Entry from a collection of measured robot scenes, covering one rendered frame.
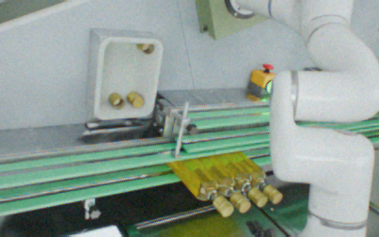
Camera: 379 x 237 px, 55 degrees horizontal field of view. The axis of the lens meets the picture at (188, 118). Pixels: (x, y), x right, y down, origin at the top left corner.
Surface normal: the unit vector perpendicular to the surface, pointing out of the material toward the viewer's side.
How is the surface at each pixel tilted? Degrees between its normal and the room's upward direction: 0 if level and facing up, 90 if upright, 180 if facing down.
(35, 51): 0
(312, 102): 42
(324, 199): 82
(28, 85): 0
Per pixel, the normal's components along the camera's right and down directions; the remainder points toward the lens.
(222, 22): 0.45, 0.45
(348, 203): -0.05, 0.15
